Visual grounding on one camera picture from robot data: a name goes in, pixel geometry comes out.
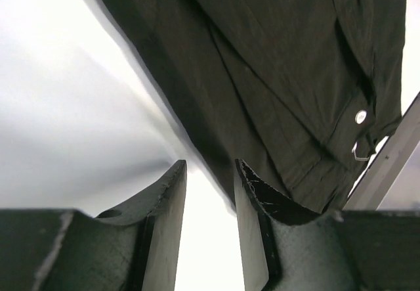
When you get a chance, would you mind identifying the black long sleeve shirt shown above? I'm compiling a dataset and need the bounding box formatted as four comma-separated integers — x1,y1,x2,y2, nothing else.
102,0,406,213

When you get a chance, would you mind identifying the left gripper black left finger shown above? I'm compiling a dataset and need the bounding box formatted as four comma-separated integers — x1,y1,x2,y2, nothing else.
1,160,186,290

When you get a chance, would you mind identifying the aluminium frame rail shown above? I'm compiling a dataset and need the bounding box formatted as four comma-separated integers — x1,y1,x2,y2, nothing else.
345,97,419,213

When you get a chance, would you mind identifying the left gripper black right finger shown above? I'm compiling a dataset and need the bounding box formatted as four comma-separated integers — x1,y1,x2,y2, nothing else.
234,160,419,290

